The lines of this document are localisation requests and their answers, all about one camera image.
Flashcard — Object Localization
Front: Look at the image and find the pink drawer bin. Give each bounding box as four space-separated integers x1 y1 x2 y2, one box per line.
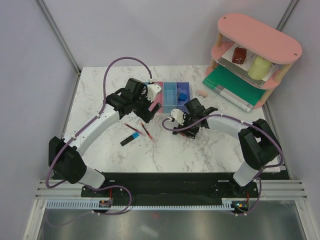
148 81 164 113

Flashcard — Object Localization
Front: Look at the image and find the brown box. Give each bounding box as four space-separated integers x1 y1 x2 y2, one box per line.
231 47 247 65

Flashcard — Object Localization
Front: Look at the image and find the pale yellow cup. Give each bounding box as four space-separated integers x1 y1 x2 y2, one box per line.
247 55 272 80

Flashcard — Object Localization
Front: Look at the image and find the green book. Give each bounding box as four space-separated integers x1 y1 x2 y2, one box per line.
202 65 265 112

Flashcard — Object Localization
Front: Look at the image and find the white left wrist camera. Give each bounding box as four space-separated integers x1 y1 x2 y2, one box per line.
146 82 162 102

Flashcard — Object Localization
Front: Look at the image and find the blue sharpener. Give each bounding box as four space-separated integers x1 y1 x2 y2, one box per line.
177 92 188 102

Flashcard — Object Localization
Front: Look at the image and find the white cable duct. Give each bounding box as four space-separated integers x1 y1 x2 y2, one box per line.
45 199 234 211

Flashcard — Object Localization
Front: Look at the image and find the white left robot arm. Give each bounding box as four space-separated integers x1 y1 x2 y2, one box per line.
48 78 162 197

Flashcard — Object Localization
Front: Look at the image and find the purple drawer bin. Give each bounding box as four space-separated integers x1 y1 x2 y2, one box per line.
176 82 192 112

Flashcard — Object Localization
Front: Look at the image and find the pink eraser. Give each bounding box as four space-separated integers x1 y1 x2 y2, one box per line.
196 90 208 99

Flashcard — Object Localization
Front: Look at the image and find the pink two tier shelf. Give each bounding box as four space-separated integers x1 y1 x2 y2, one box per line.
206 13 302 106

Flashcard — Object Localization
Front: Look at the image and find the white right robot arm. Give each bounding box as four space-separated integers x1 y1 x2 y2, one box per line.
170 98 283 197

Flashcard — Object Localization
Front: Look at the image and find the orange capped refill pen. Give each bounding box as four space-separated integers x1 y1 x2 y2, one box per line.
140 122 156 143

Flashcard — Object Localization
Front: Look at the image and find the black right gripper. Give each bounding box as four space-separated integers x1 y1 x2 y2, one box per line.
176 111 200 140

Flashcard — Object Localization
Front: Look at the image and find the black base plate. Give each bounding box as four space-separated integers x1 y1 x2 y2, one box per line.
80 172 258 205

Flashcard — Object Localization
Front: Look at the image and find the blue capped black highlighter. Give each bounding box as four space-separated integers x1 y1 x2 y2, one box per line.
120 132 140 146

